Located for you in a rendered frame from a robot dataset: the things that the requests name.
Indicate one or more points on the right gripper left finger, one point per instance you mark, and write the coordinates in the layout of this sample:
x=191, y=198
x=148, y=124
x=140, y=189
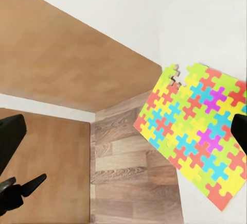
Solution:
x=12, y=131

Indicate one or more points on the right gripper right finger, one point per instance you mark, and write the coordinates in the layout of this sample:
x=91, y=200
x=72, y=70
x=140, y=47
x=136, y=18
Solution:
x=239, y=130

